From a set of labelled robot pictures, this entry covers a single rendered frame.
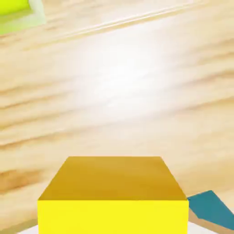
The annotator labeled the small yellow cube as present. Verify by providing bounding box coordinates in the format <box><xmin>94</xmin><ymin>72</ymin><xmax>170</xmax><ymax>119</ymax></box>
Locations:
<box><xmin>37</xmin><ymin>155</ymin><xmax>189</xmax><ymax>234</ymax></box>

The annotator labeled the large lime green box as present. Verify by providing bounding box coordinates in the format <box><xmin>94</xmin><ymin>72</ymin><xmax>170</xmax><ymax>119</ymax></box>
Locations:
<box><xmin>0</xmin><ymin>0</ymin><xmax>47</xmax><ymax>35</ymax></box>

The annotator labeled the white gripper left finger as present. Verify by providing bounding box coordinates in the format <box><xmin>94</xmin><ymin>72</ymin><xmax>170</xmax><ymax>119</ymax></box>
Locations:
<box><xmin>17</xmin><ymin>225</ymin><xmax>38</xmax><ymax>234</ymax></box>

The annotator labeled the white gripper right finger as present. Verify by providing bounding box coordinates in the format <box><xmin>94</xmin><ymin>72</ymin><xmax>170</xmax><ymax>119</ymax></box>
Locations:
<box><xmin>188</xmin><ymin>220</ymin><xmax>220</xmax><ymax>234</ymax></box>

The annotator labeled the small teal cube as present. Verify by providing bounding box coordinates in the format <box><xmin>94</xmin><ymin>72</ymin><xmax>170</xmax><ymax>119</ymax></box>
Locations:
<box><xmin>186</xmin><ymin>190</ymin><xmax>234</xmax><ymax>231</ymax></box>

